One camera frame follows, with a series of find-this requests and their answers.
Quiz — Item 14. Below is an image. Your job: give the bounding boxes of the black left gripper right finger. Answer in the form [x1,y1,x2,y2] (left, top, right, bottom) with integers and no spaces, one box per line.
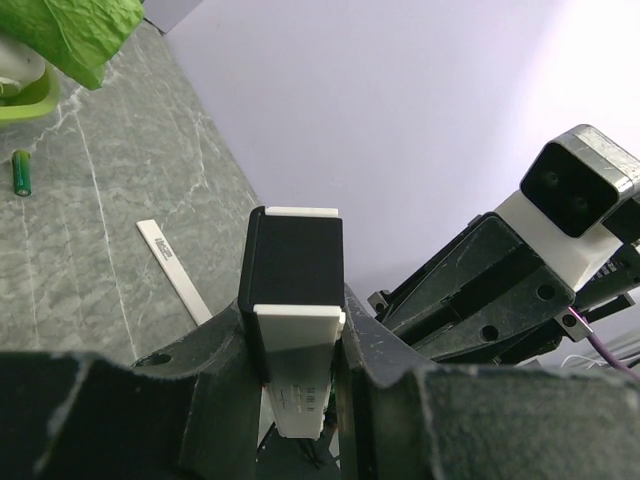
[339,292,639,479]

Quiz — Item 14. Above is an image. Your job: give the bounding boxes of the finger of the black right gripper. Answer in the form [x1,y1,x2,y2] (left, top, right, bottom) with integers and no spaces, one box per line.
[374,212,540,329]
[399,264,575,363]

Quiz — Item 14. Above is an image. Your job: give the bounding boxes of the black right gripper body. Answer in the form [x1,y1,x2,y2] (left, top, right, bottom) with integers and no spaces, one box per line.
[564,173,639,342]

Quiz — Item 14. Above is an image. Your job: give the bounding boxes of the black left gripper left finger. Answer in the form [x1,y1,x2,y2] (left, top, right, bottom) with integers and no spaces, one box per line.
[1,305,261,479]

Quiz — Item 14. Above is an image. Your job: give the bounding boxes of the slim white remote control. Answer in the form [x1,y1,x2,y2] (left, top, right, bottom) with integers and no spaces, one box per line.
[237,206,346,440]

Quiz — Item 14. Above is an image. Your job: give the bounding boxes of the white remote battery cover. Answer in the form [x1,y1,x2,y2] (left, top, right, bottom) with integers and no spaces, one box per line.
[136,220,212,326]

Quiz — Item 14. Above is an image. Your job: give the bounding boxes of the green plastic bowl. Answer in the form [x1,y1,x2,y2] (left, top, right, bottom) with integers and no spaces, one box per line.
[0,64,61,127]

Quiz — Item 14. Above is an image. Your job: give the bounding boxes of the white green cabbage toy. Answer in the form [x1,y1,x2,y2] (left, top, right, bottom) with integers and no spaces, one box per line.
[1,33,45,98]

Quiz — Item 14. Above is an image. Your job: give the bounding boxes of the green lettuce toy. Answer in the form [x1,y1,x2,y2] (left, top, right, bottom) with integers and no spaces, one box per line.
[1,0,145,90]

